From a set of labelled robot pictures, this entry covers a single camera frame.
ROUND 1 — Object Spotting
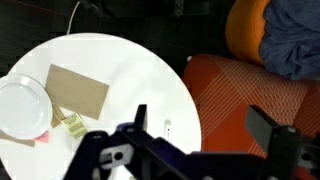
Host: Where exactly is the plain orange cushion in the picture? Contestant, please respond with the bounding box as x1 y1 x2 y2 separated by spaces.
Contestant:
225 0 272 66

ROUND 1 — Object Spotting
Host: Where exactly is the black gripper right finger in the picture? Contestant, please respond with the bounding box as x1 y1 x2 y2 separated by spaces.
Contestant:
245 105 282 153

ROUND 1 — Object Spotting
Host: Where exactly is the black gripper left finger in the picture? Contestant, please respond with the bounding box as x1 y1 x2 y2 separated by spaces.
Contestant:
134 104 148 133

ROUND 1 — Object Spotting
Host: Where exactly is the orange patterned sofa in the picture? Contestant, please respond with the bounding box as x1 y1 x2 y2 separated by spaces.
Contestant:
182 53 320 180

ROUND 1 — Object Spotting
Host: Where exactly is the brown paper napkin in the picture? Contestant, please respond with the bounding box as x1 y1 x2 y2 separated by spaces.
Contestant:
44 63 110 121

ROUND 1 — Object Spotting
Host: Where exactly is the brown paper sheet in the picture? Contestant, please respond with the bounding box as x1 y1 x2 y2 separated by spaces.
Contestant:
0 129 36 148

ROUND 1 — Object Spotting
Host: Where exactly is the small pink sticky note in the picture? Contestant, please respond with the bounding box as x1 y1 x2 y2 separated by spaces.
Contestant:
34 130 51 145

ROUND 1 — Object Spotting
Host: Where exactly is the small brown paper strip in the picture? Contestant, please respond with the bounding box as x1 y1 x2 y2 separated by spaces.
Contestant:
50 104 67 129

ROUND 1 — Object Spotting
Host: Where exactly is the white round plate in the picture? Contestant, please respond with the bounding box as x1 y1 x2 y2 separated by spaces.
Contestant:
0 73 54 141

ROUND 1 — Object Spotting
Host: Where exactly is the black and white marker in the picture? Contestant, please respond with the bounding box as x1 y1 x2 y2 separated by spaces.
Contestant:
163 119 173 141

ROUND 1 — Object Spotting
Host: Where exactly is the white cable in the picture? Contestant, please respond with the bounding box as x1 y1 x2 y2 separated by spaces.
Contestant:
65 0 82 36

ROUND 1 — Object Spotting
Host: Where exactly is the yellow green tea bag packet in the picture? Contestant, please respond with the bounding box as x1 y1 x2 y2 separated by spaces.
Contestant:
61 113 89 140

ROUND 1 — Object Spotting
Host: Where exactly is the blue fabric garment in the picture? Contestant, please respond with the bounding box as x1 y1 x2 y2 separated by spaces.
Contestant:
259 0 320 81

